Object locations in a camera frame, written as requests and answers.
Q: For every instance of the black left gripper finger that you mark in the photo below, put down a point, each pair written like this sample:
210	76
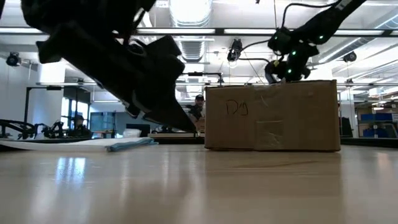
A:
169	118
133	111

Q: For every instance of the brown cardboard box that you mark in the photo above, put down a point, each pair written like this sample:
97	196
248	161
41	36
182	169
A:
280	124

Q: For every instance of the white mesh pouch blue trim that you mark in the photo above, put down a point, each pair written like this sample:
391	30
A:
77	144

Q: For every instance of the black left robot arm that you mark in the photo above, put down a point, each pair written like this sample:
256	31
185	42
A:
77	12

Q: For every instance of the background black robot arm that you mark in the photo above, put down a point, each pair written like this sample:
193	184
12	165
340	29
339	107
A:
18	126
51	130

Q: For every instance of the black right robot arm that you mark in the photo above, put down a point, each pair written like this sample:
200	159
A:
326	21

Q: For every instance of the person with cap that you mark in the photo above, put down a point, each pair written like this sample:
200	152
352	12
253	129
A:
199	109

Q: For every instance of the small background cardboard box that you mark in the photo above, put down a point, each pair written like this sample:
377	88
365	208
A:
200	125

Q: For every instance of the blue partition panel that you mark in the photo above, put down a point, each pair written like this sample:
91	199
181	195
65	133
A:
102	121

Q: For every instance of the person at dark desk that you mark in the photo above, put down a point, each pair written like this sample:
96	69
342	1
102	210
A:
80	130

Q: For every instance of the overhead black light bar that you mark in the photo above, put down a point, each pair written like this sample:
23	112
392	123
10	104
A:
219	31

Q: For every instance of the black ceiling spotlight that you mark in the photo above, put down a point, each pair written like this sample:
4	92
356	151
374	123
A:
350	57
13	59

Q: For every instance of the shelf with blue bins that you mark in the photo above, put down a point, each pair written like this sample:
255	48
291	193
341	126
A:
376	124

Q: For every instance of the black ceiling camera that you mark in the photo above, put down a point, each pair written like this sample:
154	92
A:
234	49

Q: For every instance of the background black stand frame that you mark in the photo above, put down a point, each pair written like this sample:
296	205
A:
26	102

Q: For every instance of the silver ceiling air duct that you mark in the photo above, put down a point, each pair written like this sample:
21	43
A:
191	18

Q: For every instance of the black aluminium table frame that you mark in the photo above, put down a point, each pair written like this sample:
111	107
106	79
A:
367	142

